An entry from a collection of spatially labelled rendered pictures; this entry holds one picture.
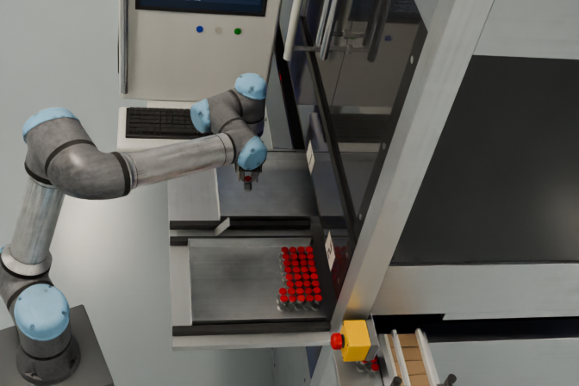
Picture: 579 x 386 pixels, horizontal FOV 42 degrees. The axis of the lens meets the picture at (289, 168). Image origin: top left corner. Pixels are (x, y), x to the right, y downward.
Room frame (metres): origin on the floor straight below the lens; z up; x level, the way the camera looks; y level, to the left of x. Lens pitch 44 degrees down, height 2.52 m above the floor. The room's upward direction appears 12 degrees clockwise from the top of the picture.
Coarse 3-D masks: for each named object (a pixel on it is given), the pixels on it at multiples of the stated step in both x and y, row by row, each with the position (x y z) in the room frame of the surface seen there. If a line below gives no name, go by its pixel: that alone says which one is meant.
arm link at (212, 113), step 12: (216, 96) 1.39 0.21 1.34; (228, 96) 1.40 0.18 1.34; (192, 108) 1.35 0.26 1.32; (204, 108) 1.35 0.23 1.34; (216, 108) 1.35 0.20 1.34; (228, 108) 1.36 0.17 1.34; (240, 108) 1.39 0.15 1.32; (192, 120) 1.35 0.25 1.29; (204, 120) 1.32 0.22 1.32; (216, 120) 1.32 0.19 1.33; (228, 120) 1.32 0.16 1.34; (204, 132) 1.32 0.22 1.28; (216, 132) 1.30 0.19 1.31
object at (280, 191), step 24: (216, 168) 1.57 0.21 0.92; (264, 168) 1.65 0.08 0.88; (288, 168) 1.67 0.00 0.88; (216, 192) 1.51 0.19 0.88; (240, 192) 1.53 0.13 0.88; (264, 192) 1.55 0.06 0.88; (288, 192) 1.57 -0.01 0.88; (312, 192) 1.59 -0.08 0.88; (240, 216) 1.41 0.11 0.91; (264, 216) 1.43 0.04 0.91; (288, 216) 1.45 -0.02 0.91; (312, 216) 1.47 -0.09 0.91
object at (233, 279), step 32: (192, 256) 1.26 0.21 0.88; (224, 256) 1.28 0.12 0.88; (256, 256) 1.31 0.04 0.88; (192, 288) 1.16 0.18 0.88; (224, 288) 1.18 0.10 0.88; (256, 288) 1.20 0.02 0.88; (192, 320) 1.04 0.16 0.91; (224, 320) 1.06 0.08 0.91; (256, 320) 1.09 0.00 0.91; (288, 320) 1.11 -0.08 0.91; (320, 320) 1.13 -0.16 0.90
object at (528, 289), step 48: (432, 0) 1.16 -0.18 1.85; (528, 0) 1.11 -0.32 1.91; (576, 0) 1.13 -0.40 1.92; (480, 48) 1.10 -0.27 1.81; (528, 48) 1.12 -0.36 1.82; (576, 48) 1.15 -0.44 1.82; (384, 288) 1.10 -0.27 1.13; (432, 288) 1.13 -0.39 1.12; (480, 288) 1.17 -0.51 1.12; (528, 288) 1.20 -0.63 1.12; (576, 288) 1.24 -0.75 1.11
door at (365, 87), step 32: (384, 0) 1.39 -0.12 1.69; (352, 32) 1.53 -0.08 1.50; (384, 32) 1.35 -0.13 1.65; (416, 32) 1.20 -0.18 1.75; (352, 64) 1.48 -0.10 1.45; (384, 64) 1.30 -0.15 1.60; (352, 96) 1.42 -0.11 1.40; (384, 96) 1.25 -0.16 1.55; (352, 128) 1.37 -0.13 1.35; (384, 128) 1.20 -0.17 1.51; (352, 160) 1.32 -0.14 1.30; (352, 192) 1.26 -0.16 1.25
